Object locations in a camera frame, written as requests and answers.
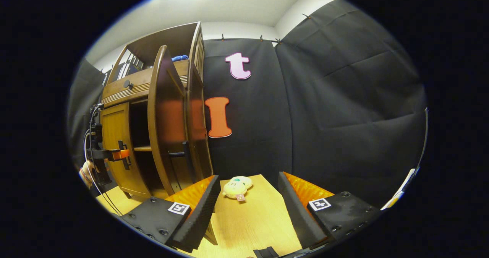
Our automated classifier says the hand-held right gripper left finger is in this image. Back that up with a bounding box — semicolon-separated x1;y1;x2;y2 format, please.
120;175;222;253

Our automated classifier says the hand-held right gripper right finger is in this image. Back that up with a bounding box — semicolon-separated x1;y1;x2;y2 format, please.
278;172;384;250

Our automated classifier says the black door handle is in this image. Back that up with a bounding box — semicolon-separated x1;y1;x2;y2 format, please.
118;140;131;170
168;141;191;183

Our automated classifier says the wooden cabinet door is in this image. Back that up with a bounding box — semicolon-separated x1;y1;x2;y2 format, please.
148;45;218;246
100;102;151;201

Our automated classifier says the wooden double-door shoe cabinet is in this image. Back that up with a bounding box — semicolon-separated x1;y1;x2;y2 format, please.
100;21;218;246

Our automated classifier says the wooden cabinet drawer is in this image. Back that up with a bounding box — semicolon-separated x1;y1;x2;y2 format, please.
101;60;190;109

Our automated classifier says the yellow plush toy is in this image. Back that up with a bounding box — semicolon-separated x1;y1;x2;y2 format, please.
223;175;253;202

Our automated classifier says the row of upright books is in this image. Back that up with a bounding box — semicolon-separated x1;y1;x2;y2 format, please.
117;52;145;79

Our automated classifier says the white sheet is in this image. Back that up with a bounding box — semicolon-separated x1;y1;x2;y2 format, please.
380;166;421;211

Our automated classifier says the black backdrop cloth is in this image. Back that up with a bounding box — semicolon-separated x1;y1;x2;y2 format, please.
68;0;427;209

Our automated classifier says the black cable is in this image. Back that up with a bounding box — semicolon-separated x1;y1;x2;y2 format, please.
83;104;123;217

